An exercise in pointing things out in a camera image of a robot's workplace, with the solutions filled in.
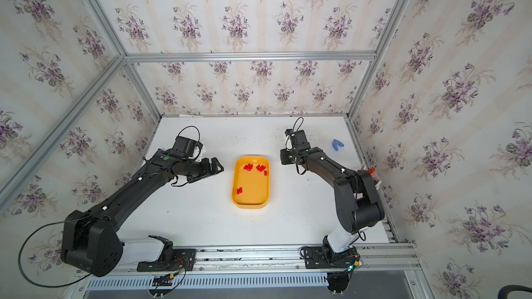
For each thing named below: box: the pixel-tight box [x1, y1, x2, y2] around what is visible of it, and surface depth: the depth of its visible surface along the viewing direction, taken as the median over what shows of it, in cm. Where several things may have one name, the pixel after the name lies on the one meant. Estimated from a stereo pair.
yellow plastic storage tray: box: [231, 155, 271, 210], surface depth 95 cm
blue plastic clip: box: [331, 138, 345, 152], surface depth 109 cm
